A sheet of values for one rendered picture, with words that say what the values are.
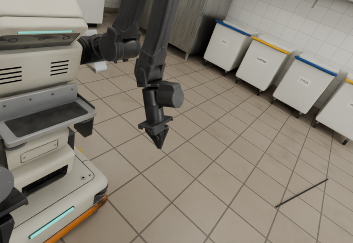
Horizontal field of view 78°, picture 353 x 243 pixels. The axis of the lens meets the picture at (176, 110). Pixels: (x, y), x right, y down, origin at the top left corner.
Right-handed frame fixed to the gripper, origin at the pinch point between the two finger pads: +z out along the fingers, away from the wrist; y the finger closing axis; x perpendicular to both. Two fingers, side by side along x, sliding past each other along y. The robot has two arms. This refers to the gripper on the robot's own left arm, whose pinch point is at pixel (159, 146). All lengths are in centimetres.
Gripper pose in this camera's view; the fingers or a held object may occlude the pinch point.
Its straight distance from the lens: 72.8
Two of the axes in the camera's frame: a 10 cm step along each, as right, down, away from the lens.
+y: 5.8, -3.1, 7.6
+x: -8.1, -1.0, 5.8
